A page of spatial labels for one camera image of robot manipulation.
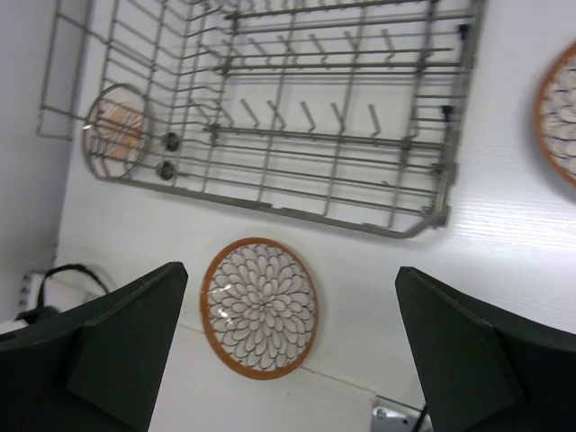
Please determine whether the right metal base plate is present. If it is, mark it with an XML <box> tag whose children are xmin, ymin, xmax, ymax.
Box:
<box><xmin>370</xmin><ymin>395</ymin><xmax>433</xmax><ymax>432</ymax></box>

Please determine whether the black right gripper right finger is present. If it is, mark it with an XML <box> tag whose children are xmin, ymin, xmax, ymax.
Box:
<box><xmin>395</xmin><ymin>266</ymin><xmax>575</xmax><ymax>431</ymax></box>

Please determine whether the floral plate orange rim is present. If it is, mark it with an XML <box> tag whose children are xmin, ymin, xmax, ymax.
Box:
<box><xmin>200</xmin><ymin>237</ymin><xmax>320</xmax><ymax>381</ymax></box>
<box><xmin>533</xmin><ymin>41</ymin><xmax>575</xmax><ymax>186</ymax></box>

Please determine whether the white sunburst plate green rim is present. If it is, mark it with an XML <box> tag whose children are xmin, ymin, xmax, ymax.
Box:
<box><xmin>82</xmin><ymin>83</ymin><xmax>153</xmax><ymax>179</ymax></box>

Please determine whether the grey wire dish rack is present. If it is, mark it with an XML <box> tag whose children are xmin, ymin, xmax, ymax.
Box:
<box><xmin>37</xmin><ymin>1</ymin><xmax>486</xmax><ymax>239</ymax></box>

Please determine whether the black cable loop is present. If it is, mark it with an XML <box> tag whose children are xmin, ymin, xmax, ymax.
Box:
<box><xmin>15</xmin><ymin>264</ymin><xmax>119</xmax><ymax>323</ymax></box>

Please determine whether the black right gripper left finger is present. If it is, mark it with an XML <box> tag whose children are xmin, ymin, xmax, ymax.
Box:
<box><xmin>1</xmin><ymin>262</ymin><xmax>188</xmax><ymax>431</ymax></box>

